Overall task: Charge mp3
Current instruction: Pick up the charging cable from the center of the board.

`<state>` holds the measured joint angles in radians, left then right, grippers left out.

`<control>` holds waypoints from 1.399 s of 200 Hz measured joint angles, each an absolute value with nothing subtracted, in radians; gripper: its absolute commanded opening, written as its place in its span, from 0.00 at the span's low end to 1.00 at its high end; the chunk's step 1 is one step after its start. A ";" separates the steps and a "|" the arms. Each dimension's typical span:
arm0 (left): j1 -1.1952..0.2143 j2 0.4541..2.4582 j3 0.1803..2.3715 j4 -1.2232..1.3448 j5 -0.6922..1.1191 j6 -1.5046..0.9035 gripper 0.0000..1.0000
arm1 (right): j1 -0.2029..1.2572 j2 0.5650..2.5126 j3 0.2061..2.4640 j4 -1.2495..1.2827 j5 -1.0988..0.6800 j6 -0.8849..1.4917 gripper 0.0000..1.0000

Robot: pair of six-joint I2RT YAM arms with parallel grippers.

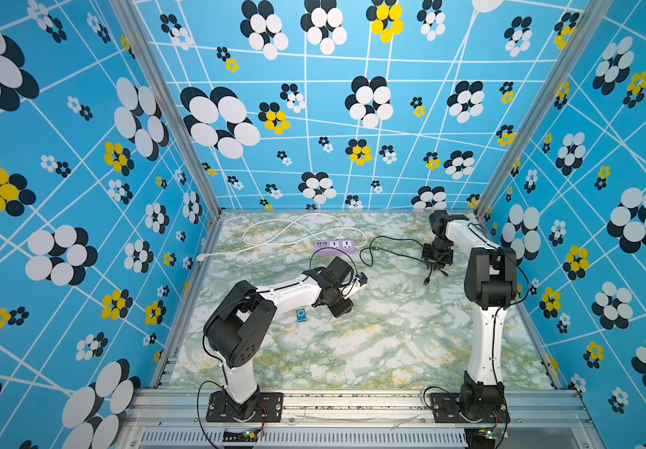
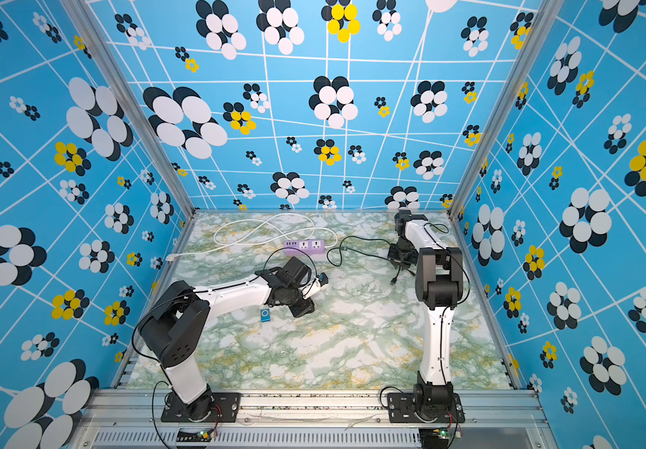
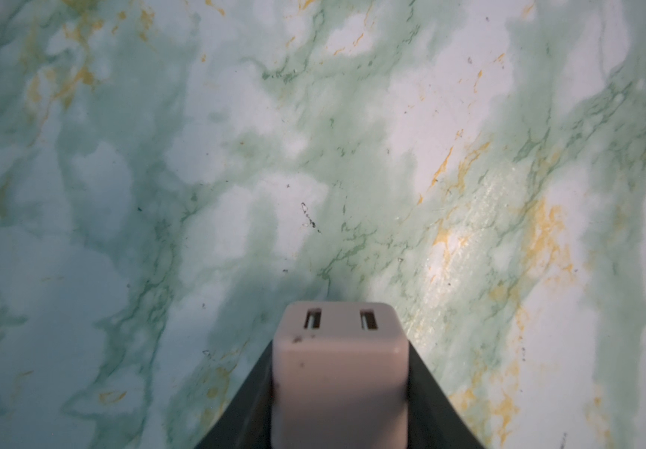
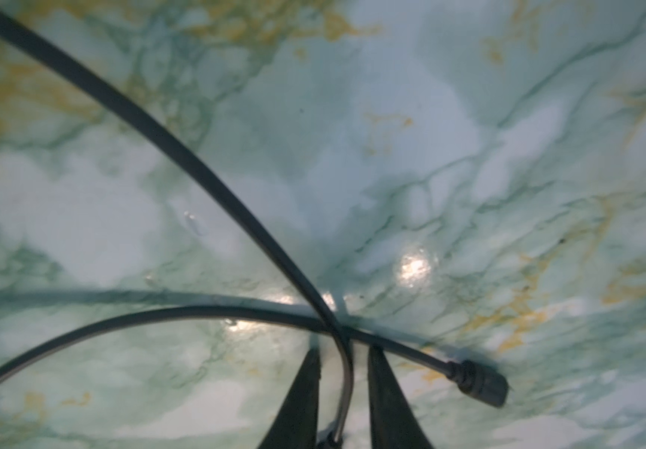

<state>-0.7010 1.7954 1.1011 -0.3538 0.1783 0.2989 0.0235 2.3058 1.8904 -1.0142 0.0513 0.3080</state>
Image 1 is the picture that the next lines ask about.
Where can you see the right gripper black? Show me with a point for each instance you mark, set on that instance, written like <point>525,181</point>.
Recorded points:
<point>435,264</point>

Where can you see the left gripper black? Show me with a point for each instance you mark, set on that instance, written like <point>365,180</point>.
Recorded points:
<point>344,308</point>

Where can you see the purple power strip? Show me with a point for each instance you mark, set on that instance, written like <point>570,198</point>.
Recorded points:
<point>337,247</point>

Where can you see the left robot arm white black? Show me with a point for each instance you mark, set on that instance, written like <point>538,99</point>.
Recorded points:
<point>238,326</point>

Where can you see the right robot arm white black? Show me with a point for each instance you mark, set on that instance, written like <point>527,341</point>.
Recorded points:
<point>490,284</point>

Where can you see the blue mp3 player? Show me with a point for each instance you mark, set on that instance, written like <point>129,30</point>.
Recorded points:
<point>301,315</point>

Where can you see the left green circuit board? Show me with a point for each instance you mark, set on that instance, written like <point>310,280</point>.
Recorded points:
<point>242,436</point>

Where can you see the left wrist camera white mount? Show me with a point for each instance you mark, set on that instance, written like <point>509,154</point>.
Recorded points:
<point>359,281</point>

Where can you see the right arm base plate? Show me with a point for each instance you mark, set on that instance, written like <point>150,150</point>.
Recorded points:
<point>450,409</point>

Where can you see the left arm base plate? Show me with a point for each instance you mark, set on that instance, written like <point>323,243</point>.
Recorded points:
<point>266,407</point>

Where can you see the aluminium front rail frame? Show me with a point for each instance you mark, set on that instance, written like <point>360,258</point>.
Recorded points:
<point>358,419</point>

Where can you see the right aluminium corner post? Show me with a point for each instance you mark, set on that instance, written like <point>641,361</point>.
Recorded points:
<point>591,19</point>

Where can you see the aluminium corner post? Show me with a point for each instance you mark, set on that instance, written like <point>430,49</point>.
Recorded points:
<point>591,19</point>
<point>133,28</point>

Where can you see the left aluminium corner post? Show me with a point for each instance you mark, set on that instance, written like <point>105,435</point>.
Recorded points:
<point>133,28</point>

